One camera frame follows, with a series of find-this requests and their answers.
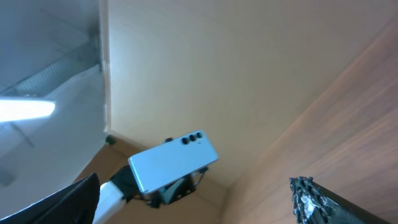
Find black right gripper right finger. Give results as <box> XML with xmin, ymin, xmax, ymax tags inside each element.
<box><xmin>289</xmin><ymin>177</ymin><xmax>389</xmax><ymax>224</ymax></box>

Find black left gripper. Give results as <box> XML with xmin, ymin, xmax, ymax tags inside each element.
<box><xmin>132</xmin><ymin>167</ymin><xmax>210</xmax><ymax>209</ymax></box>

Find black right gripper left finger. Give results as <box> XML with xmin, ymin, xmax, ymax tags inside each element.
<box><xmin>1</xmin><ymin>173</ymin><xmax>100</xmax><ymax>224</ymax></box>

